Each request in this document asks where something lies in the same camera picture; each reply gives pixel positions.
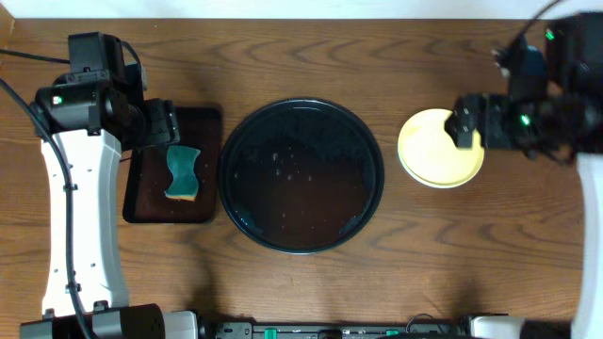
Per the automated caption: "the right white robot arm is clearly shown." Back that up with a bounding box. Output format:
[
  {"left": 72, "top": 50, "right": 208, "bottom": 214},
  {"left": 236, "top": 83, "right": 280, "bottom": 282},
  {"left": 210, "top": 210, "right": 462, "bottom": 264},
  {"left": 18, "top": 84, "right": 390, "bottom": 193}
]
[{"left": 444, "top": 11, "right": 602, "bottom": 338}]

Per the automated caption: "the yellow plate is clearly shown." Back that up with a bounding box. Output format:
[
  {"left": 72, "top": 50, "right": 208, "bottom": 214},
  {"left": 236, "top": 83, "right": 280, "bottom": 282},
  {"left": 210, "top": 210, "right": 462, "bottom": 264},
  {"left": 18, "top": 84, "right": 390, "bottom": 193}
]
[{"left": 398, "top": 108, "right": 484, "bottom": 183}]

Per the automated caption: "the black round tray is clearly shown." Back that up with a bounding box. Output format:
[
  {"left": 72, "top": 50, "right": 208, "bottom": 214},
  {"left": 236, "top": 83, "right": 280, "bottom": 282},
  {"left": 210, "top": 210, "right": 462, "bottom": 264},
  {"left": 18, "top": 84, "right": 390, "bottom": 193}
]
[{"left": 219, "top": 98, "right": 385, "bottom": 255}]

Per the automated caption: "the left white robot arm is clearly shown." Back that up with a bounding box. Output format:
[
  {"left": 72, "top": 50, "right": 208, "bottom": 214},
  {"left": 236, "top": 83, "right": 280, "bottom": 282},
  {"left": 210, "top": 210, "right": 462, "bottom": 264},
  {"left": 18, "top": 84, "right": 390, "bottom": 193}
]
[{"left": 20, "top": 65, "right": 201, "bottom": 338}]

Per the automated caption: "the green yellow sponge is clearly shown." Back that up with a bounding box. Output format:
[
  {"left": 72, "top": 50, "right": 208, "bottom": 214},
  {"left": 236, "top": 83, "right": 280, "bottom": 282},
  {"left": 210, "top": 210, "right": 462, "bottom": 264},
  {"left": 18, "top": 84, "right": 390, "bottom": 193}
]
[{"left": 164, "top": 145, "right": 201, "bottom": 202}]

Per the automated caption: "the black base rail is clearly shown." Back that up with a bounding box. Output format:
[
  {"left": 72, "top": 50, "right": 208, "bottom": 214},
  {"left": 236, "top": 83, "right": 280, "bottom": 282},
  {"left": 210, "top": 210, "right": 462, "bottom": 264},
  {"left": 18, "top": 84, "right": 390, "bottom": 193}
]
[{"left": 213, "top": 321, "right": 470, "bottom": 339}]

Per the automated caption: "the black square tray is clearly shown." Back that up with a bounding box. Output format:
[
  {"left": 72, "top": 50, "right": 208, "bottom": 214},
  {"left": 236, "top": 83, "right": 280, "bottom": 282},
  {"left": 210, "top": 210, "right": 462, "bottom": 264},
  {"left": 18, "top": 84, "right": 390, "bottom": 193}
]
[{"left": 122, "top": 107, "right": 222, "bottom": 223}]

